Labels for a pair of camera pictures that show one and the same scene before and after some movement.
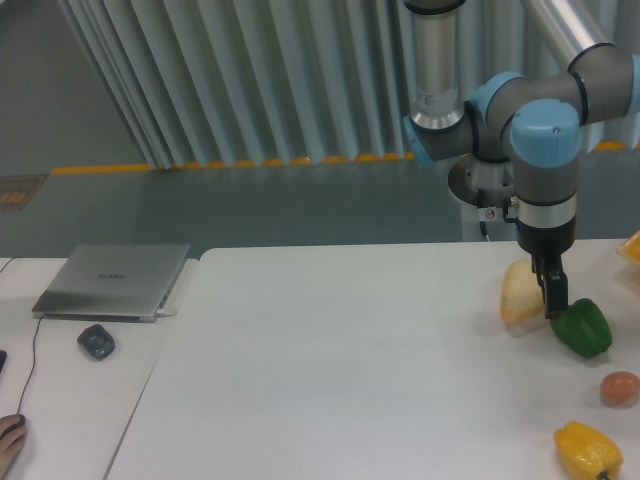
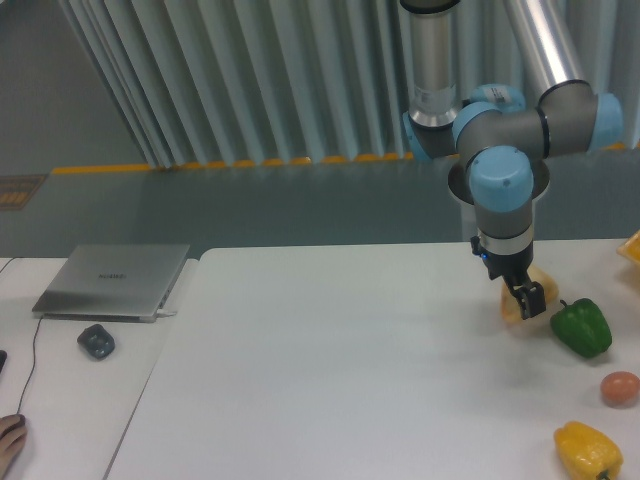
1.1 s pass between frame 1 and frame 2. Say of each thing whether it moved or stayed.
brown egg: stayed
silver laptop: stayed
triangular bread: stayed
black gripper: moved
